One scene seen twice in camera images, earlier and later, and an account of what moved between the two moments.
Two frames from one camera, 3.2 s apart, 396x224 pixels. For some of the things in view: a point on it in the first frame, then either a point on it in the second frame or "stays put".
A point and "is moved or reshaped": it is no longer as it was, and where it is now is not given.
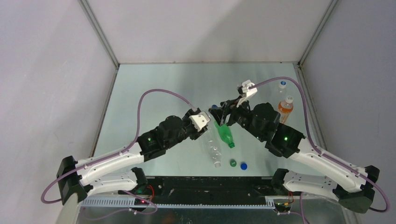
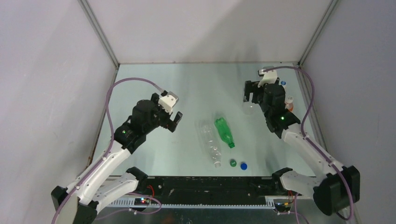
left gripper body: [190, 131] -> [165, 120]
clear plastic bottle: [212, 118] is moved or reshaped
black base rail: [171, 191] stays put
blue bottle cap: [243, 166] stays put
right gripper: [231, 107] -> [251, 87]
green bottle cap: [233, 163] stays put
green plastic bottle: [225, 134] stays put
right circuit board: [282, 206] stays put
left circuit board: [140, 201] stays put
